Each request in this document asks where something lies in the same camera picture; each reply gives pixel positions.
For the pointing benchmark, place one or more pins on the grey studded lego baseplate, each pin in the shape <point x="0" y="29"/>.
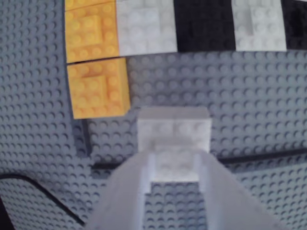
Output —
<point x="239" y="100"/>

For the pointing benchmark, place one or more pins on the yellow lego cube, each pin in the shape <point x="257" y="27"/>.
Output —
<point x="88" y="3"/>
<point x="91" y="33"/>
<point x="96" y="88"/>

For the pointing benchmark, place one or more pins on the short dark grey lego strip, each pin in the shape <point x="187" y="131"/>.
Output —
<point x="82" y="139"/>

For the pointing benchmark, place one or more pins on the long dark grey lego strip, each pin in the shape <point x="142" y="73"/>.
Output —
<point x="251" y="157"/>

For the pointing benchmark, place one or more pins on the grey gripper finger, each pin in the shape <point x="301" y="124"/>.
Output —
<point x="227" y="198"/>
<point x="122" y="198"/>

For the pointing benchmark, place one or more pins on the white lego cube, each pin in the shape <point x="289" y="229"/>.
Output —
<point x="173" y="131"/>
<point x="146" y="26"/>
<point x="260" y="24"/>

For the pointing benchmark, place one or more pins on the black lego cube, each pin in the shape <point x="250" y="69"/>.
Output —
<point x="204" y="24"/>
<point x="296" y="24"/>

